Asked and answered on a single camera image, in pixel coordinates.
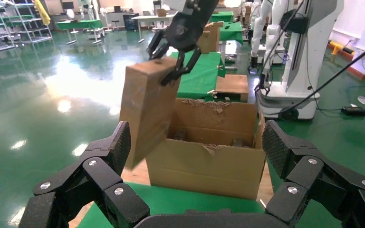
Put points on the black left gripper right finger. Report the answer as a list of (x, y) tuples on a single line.
[(321, 188)]

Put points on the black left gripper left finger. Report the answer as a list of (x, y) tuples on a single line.
[(78, 188)]

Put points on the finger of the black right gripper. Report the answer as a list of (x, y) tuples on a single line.
[(157, 45), (182, 69)]

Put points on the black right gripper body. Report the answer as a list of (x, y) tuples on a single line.
[(188, 28)]

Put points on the tall cardboard box with hole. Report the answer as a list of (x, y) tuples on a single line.
[(148, 107)]

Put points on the white idle robot arm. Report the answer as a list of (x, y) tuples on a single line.
[(272, 37)]

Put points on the open brown carton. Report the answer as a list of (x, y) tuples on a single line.
[(212, 37)]

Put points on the large open torn carton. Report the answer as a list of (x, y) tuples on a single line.
[(207, 170)]

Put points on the green tablecloth with clamps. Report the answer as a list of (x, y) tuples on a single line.
[(201, 72)]

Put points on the white folding table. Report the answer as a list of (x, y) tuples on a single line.
[(152, 17)]

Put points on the small green covered table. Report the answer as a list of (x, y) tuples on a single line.
[(78, 24)]

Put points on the black power adapter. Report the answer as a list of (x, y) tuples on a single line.
[(354, 111)]

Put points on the green tablecloth with centre crease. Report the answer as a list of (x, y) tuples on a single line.
[(176, 201)]

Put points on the white idle robot torso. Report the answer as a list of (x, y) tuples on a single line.
[(305, 72)]

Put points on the yellow hanging cloth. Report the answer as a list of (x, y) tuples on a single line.
[(43, 12)]

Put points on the yellow floor barrier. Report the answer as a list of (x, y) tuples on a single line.
[(340, 48)]

